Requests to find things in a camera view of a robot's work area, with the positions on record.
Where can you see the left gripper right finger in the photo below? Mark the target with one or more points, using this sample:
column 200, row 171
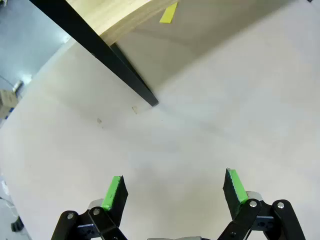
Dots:
column 235, row 197

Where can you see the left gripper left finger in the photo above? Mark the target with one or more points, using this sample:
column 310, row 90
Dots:
column 115, row 197

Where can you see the open cardboard box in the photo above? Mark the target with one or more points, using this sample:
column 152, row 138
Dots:
column 7, row 100

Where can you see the long yellow paper strip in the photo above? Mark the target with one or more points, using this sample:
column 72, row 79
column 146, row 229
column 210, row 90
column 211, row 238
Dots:
column 168, row 15

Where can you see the wooden shelf with black frame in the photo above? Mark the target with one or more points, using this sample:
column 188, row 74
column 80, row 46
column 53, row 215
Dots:
column 112, row 15

